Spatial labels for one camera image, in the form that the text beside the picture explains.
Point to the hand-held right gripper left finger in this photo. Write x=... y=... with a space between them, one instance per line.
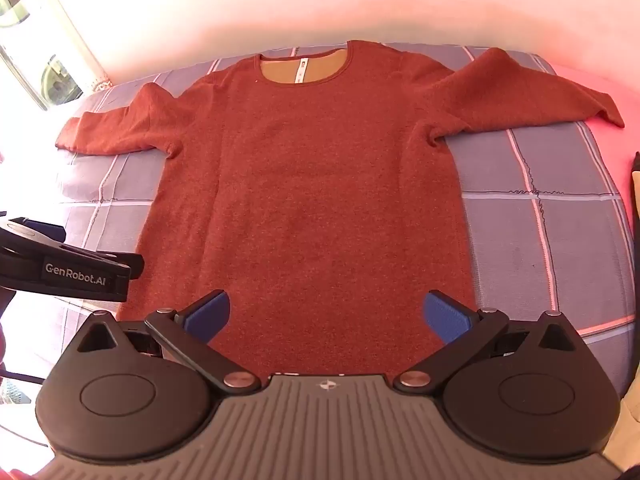
x=212 y=312

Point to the window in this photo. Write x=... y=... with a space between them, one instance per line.
x=30 y=40

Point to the rust red sweater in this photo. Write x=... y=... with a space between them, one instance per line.
x=310 y=200

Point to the blue plaid bedsheet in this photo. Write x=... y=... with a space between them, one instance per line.
x=505 y=170

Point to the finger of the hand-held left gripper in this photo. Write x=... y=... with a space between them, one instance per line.
x=47 y=230

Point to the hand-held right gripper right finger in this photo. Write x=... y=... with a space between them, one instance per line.
x=441 y=316

